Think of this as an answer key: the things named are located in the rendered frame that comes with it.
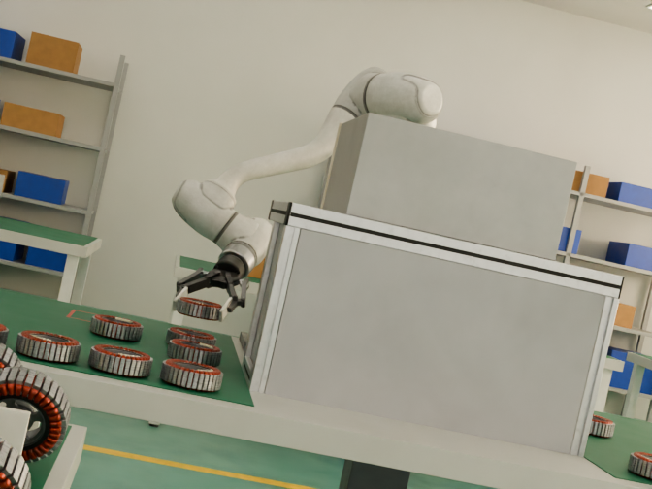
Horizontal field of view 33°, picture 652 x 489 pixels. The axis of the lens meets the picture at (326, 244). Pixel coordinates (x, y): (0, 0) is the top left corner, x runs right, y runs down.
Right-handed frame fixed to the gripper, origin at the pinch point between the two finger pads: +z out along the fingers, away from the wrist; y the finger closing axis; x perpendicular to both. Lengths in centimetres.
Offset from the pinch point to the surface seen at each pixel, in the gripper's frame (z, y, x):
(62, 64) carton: -500, 331, -171
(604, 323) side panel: 12, -92, 28
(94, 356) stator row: 64, -8, 31
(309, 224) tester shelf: 29, -35, 46
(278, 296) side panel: 37, -32, 33
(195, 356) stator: 37.2, -15.0, 14.8
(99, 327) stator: 31.6, 9.6, 11.7
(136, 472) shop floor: -84, 62, -144
